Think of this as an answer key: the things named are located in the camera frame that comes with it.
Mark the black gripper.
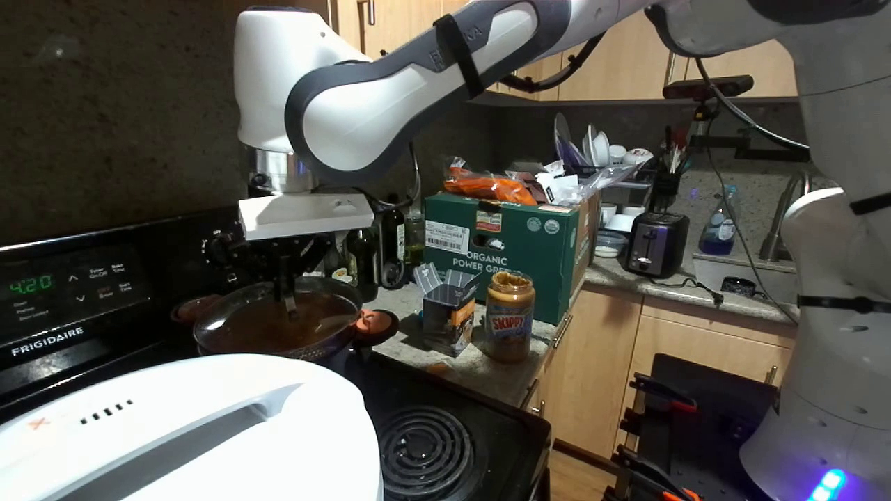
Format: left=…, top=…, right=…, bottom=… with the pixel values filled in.
left=196, top=219, right=340, bottom=313

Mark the slim dark glass bottle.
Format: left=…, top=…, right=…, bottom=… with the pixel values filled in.
left=348, top=230, right=382, bottom=304

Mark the dark oil bottle gold cap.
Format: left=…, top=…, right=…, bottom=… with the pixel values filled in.
left=379, top=194, right=408, bottom=290

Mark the dark box with clear flaps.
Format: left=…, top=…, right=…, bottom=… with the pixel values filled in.
left=408, top=260, right=480, bottom=362

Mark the white rice cooker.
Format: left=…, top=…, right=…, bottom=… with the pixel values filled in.
left=0, top=351, right=383, bottom=501

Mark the black Frigidaire stove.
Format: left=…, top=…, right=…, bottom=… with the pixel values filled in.
left=0, top=210, right=553, bottom=501

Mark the orange plastic bag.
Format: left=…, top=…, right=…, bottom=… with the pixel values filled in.
left=440, top=160, right=547, bottom=208

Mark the peanut butter jar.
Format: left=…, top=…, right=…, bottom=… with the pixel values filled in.
left=480, top=270, right=540, bottom=366

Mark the green cardboard box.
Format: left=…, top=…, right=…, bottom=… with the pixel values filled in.
left=419, top=187, right=597, bottom=326

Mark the light wood lower cabinet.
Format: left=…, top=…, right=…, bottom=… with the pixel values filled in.
left=528, top=283, right=801, bottom=501

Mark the pile of white dishes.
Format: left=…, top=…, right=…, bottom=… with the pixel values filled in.
left=543, top=107, right=654, bottom=210

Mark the black coffee maker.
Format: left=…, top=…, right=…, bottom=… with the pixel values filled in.
left=618, top=206, right=692, bottom=280

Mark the orange black clamp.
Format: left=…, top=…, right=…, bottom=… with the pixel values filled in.
left=625, top=369, right=702, bottom=420
left=603, top=445, right=705, bottom=501

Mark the blue soap bottle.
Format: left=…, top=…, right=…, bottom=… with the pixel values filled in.
left=695, top=187, right=739, bottom=258

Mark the black base platform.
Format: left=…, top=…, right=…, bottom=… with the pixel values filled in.
left=615, top=351, right=785, bottom=501

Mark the metal sink faucet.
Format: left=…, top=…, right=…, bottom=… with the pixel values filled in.
left=757, top=170, right=808, bottom=263

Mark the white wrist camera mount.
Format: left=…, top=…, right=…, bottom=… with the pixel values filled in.
left=233, top=188, right=376, bottom=244

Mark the brown pot with orange handles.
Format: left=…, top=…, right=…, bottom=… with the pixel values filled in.
left=169, top=290, right=404, bottom=366

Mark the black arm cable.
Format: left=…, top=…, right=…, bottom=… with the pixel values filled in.
left=480, top=31, right=608, bottom=95

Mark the black toaster cable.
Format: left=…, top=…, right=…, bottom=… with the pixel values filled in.
left=679, top=267, right=725, bottom=308

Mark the thin camera cable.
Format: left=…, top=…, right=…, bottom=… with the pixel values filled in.
left=702, top=135, right=801, bottom=329

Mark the black stereo camera on stand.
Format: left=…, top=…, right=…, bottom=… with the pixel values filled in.
left=646, top=71, right=757, bottom=217

